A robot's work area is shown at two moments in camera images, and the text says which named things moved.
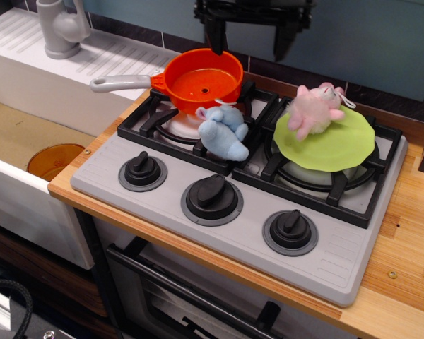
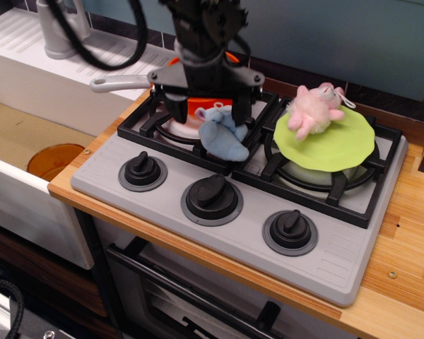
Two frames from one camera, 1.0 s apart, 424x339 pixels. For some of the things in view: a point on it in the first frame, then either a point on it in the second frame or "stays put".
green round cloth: [345, 144] stays put
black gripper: [215, 13] → [205, 70]
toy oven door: [157, 293] stays put
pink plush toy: [312, 109] stays put
